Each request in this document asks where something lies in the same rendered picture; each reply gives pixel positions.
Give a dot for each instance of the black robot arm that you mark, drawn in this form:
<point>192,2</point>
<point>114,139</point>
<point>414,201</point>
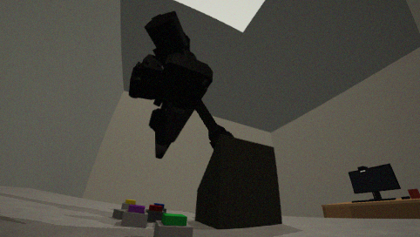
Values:
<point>168,36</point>

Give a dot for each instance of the yellow button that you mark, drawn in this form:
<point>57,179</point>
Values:
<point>127,203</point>

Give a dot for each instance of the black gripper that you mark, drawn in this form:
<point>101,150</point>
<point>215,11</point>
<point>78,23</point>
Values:
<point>184,82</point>

